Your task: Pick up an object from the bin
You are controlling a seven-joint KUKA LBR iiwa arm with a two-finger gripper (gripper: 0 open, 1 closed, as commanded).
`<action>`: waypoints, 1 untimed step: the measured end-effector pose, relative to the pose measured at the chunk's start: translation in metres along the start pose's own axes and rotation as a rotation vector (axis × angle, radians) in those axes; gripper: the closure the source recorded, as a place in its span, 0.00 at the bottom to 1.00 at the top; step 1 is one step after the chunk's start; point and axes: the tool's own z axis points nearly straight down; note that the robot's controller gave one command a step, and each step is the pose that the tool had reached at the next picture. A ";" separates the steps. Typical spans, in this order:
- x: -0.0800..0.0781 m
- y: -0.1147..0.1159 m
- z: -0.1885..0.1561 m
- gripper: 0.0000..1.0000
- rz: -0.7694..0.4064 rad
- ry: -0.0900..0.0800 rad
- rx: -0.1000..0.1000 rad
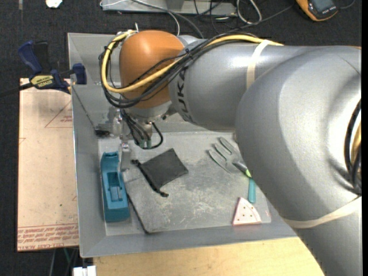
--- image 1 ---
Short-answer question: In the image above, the teal plastic tape dispenser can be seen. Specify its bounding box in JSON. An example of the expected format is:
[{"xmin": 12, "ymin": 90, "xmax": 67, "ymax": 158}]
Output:
[{"xmin": 99, "ymin": 150, "xmax": 131, "ymax": 223}]

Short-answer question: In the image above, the grey metal bin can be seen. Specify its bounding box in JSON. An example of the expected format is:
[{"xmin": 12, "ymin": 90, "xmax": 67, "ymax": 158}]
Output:
[{"xmin": 67, "ymin": 32, "xmax": 300, "ymax": 259}]

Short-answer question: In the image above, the brown cardboard board red print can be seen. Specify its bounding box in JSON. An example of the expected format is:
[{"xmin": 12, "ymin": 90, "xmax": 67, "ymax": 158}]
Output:
[{"xmin": 16, "ymin": 78, "xmax": 80, "ymax": 252}]

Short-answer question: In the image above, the black drawstring cloth pouch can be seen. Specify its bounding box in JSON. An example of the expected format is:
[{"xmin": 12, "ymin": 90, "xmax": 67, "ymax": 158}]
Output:
[{"xmin": 131, "ymin": 148, "xmax": 190, "ymax": 198}]

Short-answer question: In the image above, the metal garden fork teal handle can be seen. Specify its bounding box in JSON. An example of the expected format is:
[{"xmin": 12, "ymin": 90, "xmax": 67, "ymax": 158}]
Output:
[{"xmin": 208, "ymin": 136, "xmax": 257, "ymax": 204}]

